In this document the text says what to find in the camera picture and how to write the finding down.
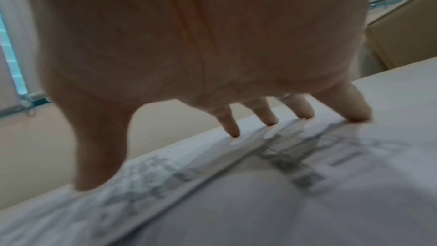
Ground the person's right hand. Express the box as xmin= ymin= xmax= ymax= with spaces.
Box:
xmin=25 ymin=0 xmax=380 ymax=192

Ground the printed white paper sheet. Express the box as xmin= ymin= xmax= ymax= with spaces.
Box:
xmin=0 ymin=117 xmax=352 ymax=246

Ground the white window blind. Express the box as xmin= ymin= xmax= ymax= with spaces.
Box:
xmin=0 ymin=0 xmax=39 ymax=112

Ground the large white paper sheet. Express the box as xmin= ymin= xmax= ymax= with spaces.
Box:
xmin=128 ymin=120 xmax=437 ymax=246

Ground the brown cardboard box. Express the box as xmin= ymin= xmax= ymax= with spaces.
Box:
xmin=365 ymin=0 xmax=437 ymax=71

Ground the blind bead chain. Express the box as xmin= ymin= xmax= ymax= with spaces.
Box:
xmin=18 ymin=93 xmax=39 ymax=117

